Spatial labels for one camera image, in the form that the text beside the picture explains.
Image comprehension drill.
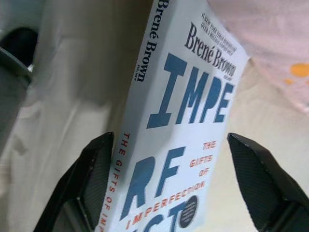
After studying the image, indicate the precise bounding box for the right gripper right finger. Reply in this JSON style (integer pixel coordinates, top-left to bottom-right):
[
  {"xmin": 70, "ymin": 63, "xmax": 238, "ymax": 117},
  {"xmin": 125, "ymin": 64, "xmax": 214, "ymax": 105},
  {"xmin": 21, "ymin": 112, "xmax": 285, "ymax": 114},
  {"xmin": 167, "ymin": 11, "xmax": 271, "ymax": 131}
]
[{"xmin": 227, "ymin": 132, "xmax": 309, "ymax": 232}]

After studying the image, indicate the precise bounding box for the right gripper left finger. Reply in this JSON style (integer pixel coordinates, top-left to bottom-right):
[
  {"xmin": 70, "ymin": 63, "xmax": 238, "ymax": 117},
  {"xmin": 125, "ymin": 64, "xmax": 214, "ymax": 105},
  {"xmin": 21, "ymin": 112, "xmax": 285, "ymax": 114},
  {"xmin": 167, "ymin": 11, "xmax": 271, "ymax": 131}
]
[{"xmin": 32, "ymin": 131, "xmax": 115, "ymax": 232}]

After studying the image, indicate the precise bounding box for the white paperback book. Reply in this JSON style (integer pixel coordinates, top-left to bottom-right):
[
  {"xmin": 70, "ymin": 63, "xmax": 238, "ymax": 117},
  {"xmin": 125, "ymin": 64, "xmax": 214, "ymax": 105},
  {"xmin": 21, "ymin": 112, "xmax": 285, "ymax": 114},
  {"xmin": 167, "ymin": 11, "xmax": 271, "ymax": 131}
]
[{"xmin": 96, "ymin": 0, "xmax": 251, "ymax": 232}]

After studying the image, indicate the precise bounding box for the pink patterned pillow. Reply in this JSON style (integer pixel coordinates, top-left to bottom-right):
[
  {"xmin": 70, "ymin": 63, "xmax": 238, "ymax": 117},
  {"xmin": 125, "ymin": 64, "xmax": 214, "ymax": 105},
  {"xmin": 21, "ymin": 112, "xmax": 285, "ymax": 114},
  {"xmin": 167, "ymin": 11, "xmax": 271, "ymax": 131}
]
[{"xmin": 207, "ymin": 0, "xmax": 309, "ymax": 108}]

